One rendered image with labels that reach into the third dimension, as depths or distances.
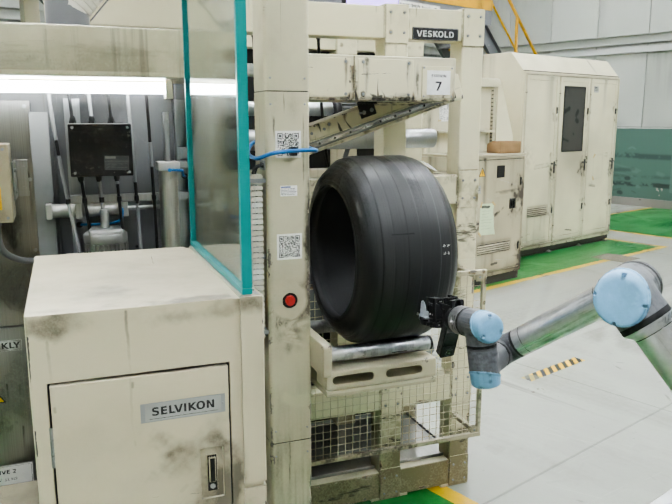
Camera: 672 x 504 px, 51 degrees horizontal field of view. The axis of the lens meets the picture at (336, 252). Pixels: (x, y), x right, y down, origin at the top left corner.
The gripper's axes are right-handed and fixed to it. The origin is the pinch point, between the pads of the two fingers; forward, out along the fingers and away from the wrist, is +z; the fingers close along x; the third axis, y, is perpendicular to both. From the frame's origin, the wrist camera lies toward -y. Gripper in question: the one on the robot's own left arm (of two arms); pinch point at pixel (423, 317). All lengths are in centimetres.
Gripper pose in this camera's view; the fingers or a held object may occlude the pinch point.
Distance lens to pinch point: 204.5
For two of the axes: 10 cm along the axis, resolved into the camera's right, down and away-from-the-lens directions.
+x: -9.3, 0.7, -3.5
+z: -3.5, -0.5, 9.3
